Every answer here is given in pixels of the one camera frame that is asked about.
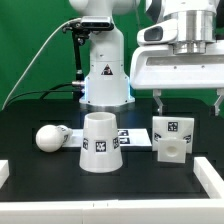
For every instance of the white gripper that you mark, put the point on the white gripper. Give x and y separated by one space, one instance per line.
154 65

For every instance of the white square lamp base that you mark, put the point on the white square lamp base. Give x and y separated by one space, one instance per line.
172 138

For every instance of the white conical lamp shade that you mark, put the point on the white conical lamp shade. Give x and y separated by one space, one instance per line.
100 151

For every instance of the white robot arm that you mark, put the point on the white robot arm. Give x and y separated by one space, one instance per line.
180 51

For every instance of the white lamp bulb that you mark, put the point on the white lamp bulb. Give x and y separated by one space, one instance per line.
50 138

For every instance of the white marker tag sheet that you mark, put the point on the white marker tag sheet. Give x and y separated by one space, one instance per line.
127 137

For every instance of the black camera on stand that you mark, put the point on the black camera on stand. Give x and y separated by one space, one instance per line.
81 28

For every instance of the white L-shaped fence wall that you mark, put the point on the white L-shaped fence wall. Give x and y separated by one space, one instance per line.
162 211

